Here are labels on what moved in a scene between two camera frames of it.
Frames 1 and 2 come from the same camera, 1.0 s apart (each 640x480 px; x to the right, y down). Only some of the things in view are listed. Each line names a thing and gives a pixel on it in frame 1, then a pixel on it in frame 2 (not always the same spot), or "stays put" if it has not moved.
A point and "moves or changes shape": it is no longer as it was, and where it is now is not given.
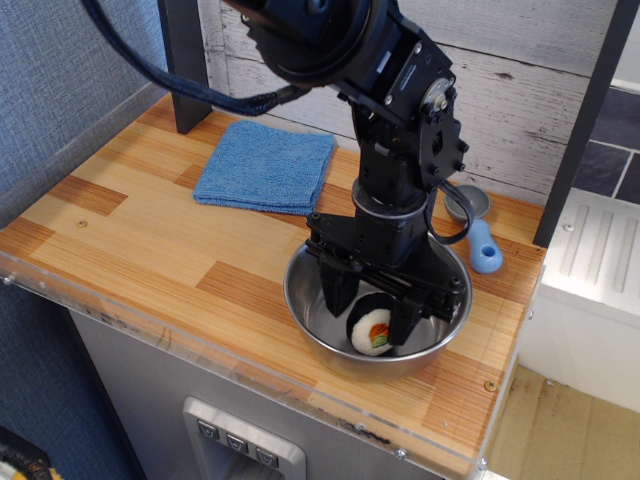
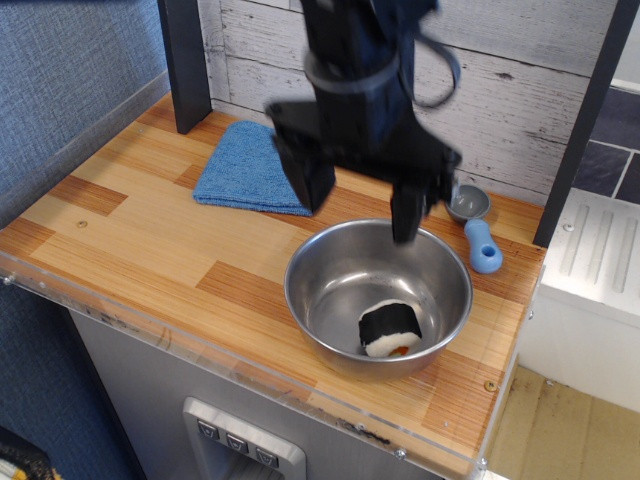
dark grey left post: (184, 53) stays put
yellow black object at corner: (20, 459) stays put
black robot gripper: (387, 240) -> (364, 121)
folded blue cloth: (267, 169) stays put
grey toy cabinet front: (144, 385) stays put
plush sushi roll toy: (368, 323) moves or changes shape
